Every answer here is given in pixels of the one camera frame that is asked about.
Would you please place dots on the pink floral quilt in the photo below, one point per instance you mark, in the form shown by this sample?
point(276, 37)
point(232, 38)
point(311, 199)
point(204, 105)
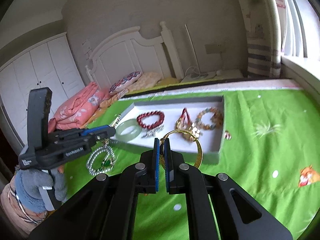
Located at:
point(77, 105)

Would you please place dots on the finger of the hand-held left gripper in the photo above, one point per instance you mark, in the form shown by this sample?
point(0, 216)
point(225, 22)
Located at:
point(100, 130)
point(101, 138)

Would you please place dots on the yellow pillow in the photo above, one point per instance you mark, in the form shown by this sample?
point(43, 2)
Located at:
point(147, 80)

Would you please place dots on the person's left hand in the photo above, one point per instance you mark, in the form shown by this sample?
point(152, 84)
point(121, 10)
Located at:
point(30, 187)

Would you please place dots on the white wardrobe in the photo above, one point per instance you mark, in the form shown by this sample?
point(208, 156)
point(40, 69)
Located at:
point(30, 75)

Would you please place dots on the embroidered pillow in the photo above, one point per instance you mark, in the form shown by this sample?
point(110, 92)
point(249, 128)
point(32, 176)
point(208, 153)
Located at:
point(125, 83)

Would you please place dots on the white headboard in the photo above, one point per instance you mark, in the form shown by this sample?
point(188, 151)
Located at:
point(120, 52)

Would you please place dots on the white wall conduit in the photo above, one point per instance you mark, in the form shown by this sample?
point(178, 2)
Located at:
point(192, 47)

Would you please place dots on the sheer white curtain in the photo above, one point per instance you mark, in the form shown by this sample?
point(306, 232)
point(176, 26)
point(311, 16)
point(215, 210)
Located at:
point(292, 17)

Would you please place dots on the pale green jade bangle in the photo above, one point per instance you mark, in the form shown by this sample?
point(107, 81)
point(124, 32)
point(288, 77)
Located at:
point(128, 136)

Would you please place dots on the white window sill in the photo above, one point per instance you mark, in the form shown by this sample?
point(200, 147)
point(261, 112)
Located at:
point(302, 72)

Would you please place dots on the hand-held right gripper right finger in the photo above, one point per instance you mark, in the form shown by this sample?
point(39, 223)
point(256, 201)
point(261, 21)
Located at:
point(167, 180)

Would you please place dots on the green printed bedsheet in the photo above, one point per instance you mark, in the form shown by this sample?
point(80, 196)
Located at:
point(250, 155)

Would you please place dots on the patterned striped curtain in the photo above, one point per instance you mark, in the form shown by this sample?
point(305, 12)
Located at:
point(260, 42)

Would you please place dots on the silver rhinestone brooch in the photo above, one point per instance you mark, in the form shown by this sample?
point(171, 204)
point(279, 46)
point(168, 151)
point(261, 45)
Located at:
point(152, 132)

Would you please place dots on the gold bangle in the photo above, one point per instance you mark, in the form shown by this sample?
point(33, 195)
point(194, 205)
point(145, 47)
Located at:
point(200, 152)

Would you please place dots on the person's left forearm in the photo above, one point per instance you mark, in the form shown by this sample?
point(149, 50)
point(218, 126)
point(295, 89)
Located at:
point(15, 215)

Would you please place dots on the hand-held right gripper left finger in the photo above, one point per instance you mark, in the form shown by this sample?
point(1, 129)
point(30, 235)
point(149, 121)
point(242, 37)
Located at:
point(157, 175)

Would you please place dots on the silver cardboard box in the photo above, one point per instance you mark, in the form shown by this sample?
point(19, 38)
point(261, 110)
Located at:
point(170, 120)

